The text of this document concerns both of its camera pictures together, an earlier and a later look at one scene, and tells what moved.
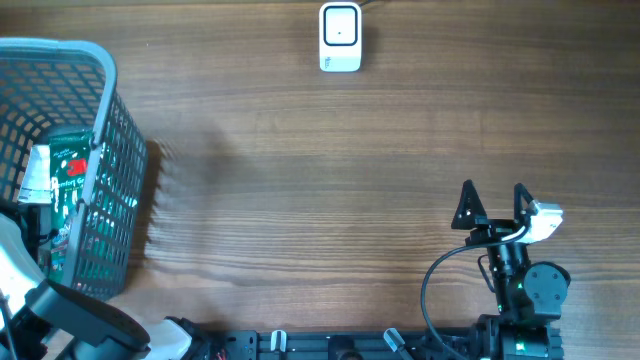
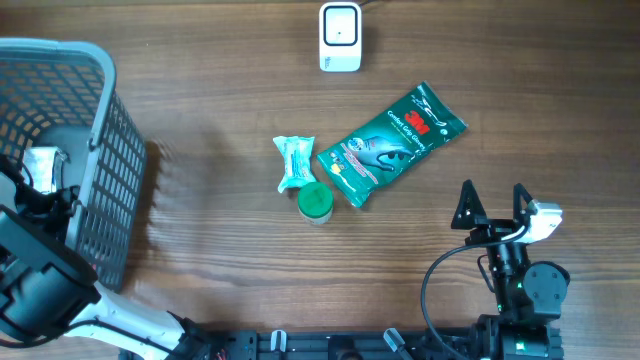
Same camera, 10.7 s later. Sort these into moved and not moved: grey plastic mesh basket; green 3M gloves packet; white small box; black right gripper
Moved: green 3M gloves packet
Not moved: white small box; black right gripper; grey plastic mesh basket
